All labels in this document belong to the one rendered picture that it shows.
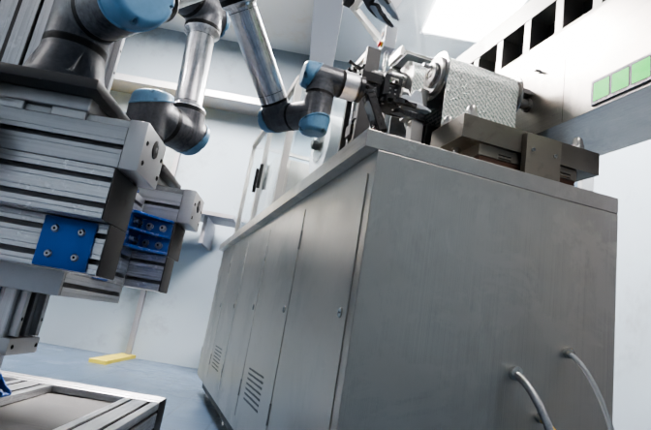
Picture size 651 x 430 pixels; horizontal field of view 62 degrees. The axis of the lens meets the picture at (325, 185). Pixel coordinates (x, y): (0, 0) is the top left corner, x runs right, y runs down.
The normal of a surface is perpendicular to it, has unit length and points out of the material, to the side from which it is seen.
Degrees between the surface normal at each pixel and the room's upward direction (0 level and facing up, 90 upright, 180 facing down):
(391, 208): 90
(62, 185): 90
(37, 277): 90
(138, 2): 95
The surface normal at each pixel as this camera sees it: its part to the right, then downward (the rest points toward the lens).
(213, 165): 0.07, -0.25
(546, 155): 0.30, -0.20
